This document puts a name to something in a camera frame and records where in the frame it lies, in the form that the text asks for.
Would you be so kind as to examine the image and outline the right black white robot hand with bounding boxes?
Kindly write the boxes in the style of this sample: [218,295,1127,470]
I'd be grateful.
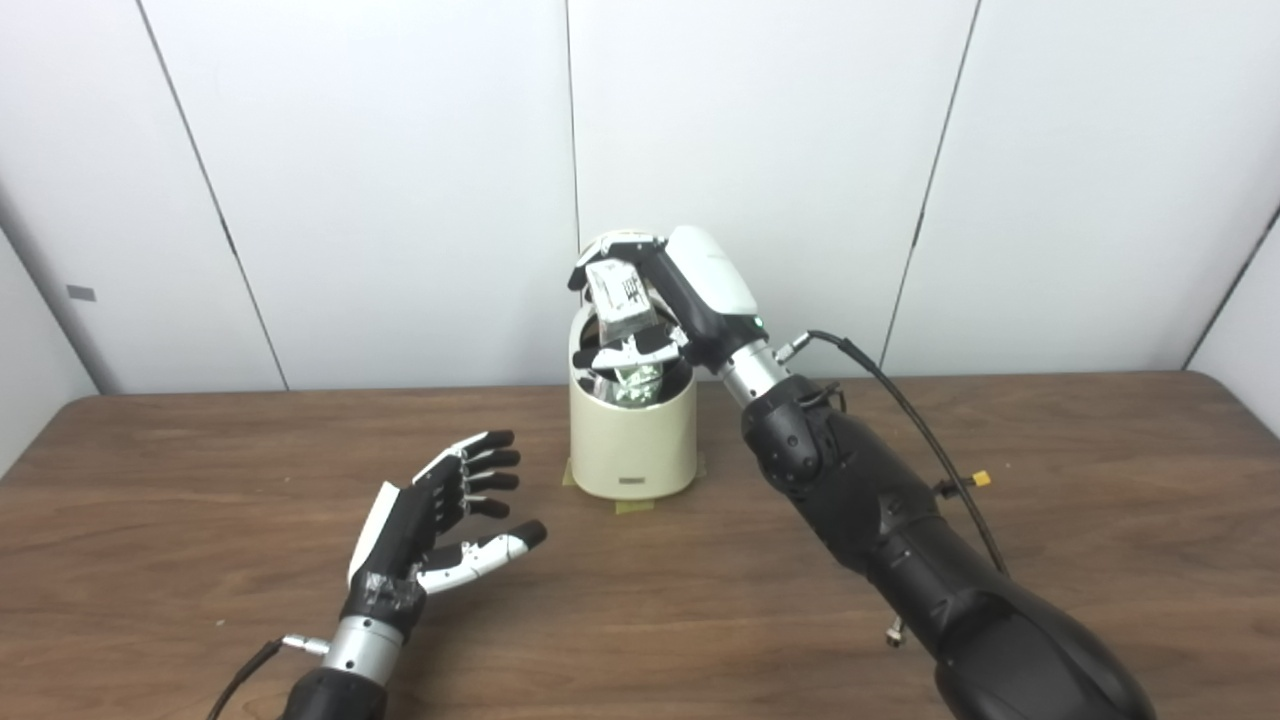
[568,225,776,376]

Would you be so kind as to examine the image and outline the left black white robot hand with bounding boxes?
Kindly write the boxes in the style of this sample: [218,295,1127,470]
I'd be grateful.
[342,430,549,641]

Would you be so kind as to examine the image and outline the white green milk carton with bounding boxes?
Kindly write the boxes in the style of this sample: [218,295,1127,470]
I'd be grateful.
[585,262,666,406]

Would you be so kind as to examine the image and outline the cream-colored bin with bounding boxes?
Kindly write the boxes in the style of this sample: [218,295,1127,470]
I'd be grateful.
[567,305,699,501]

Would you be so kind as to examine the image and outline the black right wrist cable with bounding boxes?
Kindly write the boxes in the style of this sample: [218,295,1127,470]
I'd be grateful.
[775,330,1009,576]

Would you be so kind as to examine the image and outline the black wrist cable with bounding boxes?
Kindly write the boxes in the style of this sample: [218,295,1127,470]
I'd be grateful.
[775,330,1009,576]
[205,634,331,720]

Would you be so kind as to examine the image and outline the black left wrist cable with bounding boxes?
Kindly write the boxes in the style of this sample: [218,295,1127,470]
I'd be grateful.
[205,634,331,720]

